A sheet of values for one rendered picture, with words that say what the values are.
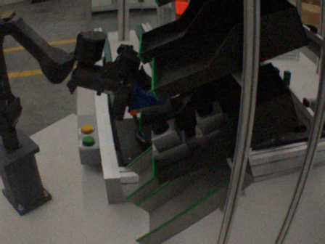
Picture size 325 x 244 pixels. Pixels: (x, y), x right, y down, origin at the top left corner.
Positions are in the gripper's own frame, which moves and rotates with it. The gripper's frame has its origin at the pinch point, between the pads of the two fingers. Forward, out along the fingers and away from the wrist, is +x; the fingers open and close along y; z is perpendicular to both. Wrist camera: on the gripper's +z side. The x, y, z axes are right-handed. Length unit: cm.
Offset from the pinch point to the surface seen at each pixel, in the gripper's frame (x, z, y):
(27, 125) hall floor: -92, -162, 168
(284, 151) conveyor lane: 46, -19, 20
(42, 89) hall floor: -102, -169, 237
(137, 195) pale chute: 3.1, -21.5, -9.7
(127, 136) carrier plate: -2.5, -30.9, 23.2
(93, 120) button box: -15, -36, 33
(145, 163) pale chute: 3.6, -21.8, 3.0
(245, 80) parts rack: 12.1, 20.1, -23.1
